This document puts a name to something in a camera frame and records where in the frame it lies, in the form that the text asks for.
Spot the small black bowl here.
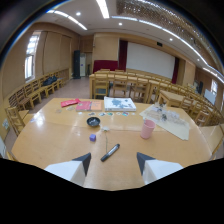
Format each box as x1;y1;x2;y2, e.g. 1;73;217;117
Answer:
86;116;101;128

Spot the red covered podium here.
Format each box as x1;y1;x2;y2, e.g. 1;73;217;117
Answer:
92;59;119;74

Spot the clear plastic bag with items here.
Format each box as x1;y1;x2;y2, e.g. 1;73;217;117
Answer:
147;102;181;127

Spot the black bag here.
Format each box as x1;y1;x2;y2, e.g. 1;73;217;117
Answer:
42;75;59;87

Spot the orange book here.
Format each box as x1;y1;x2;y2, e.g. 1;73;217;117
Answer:
90;100;104;112

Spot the thin spoon with white bowl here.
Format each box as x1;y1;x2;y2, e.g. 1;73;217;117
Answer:
101;125;111;155

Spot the pink red book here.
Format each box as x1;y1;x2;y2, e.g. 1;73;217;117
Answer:
75;100;93;112

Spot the wooden chair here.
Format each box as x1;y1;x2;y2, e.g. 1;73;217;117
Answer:
110;78;130;99
15;87;36;111
4;105;30;137
23;83;43;105
130;79;150;103
92;77;110;100

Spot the pink plastic cup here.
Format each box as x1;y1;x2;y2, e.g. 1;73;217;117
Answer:
139;119;157;140

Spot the beige paper sheet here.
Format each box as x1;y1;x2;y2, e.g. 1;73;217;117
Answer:
139;104;191;141

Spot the white book with blue print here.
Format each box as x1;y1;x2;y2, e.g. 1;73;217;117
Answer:
103;96;137;112

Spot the white projection screen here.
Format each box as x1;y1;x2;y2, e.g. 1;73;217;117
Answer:
125;41;176;80

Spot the red packet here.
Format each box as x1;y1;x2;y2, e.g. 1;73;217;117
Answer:
60;98;82;108

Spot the window with bright daylight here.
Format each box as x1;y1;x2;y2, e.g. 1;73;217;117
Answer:
24;32;42;82

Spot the white cabinet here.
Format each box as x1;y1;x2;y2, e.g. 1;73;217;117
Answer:
79;52;87;78

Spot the dark red curtain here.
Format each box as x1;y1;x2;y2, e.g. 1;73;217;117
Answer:
171;56;180;85
118;39;129;72

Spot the black marker pen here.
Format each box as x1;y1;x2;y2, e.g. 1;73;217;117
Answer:
100;143;121;163

